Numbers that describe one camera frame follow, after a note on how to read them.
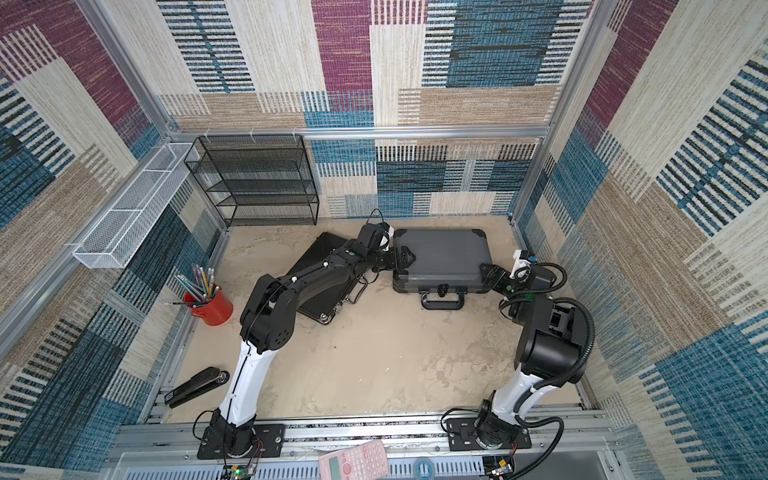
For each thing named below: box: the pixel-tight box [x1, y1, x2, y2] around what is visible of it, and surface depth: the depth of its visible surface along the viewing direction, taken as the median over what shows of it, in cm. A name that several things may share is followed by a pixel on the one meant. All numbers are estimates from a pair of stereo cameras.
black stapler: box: [164, 367, 231, 408], surface depth 81 cm
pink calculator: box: [318, 440, 389, 480], surface depth 71 cm
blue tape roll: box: [413, 458, 435, 480], surface depth 71 cm
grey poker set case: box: [392, 228, 491, 310], surface depth 98 cm
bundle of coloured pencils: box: [163, 263, 220, 307], surface depth 90 cm
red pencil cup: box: [183, 287, 233, 326], surface depth 95 cm
